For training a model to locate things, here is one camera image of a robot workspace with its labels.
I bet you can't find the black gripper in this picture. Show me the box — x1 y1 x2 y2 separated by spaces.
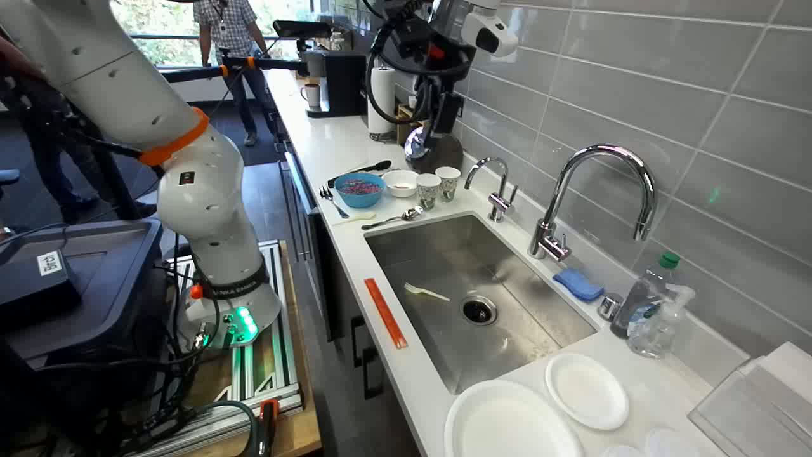
362 0 475 115

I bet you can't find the patterned paper cup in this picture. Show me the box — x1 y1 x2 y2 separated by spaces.
416 174 442 210
433 165 461 202

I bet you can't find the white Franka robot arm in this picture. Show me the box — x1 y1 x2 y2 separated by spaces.
0 0 282 345

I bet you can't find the white bowl with beads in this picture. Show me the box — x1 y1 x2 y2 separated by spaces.
383 171 416 199

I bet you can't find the blue bowl with beads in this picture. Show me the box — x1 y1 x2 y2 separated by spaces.
334 174 383 209

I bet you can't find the white paper towel roll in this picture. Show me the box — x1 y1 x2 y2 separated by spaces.
368 62 397 141

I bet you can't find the black coffee machine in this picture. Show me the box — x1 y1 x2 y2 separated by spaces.
270 20 364 118

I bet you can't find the white mug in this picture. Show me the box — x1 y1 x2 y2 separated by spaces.
298 82 320 111

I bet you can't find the metal spoon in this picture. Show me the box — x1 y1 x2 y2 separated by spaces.
361 205 424 231

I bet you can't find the person in background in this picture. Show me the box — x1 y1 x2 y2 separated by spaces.
192 0 273 148

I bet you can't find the small chrome faucet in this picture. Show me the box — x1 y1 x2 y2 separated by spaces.
465 157 515 221

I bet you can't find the large chrome faucet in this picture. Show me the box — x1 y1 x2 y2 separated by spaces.
527 142 657 261

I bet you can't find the stainless steel sink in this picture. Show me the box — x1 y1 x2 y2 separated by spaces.
364 215 597 393

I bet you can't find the orange strip on counter edge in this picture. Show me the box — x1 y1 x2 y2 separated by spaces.
362 276 409 351

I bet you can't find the blue sponge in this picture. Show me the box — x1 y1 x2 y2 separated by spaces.
556 270 603 303

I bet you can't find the clear soap bottle green cap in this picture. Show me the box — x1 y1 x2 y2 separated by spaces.
612 251 694 359

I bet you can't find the large white paper plate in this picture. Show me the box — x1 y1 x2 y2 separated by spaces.
443 382 581 457

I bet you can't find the small white paper plate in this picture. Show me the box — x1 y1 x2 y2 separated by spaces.
544 353 629 431

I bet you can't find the dark grey cart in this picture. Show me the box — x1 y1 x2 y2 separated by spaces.
0 221 160 367

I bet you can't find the clear plastic container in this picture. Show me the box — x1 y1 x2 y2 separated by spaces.
689 342 812 457

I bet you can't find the patterned paper cup by wall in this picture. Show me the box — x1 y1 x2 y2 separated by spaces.
433 165 461 202

